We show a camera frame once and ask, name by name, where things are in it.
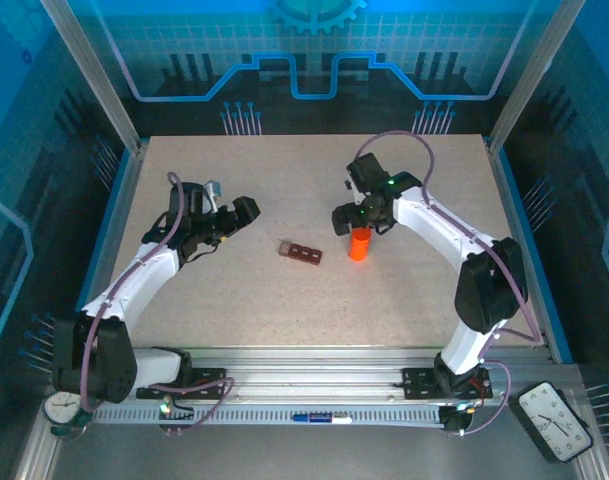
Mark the black cable connector box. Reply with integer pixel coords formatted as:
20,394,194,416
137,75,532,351
442,405,474,435

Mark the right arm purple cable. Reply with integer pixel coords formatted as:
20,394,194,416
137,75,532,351
356,129,544,437

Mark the round white gauge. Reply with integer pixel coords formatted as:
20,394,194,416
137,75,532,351
43,389,98,442

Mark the black alarm clock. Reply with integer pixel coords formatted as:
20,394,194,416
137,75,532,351
508,380,595,464

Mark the grey slotted cable duct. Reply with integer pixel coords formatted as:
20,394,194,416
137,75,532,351
91,403,448,427

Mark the aluminium frame post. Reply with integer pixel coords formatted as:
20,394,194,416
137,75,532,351
39,0,150,154
483,0,588,154

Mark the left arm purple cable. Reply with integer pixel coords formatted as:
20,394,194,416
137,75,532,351
79,171,235,437

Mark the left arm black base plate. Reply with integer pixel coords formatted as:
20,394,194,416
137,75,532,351
136,367,230,401

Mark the aluminium base beam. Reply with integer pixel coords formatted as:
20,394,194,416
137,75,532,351
51,345,583,407

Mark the blue and white marker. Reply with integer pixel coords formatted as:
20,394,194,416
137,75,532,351
291,411,354,425

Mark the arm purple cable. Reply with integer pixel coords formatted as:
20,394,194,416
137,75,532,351
356,129,544,437
79,171,235,437

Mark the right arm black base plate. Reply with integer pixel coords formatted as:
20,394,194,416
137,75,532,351
402,367,493,401

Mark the orange pill bottle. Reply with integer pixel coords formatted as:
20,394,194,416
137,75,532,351
347,227,373,264

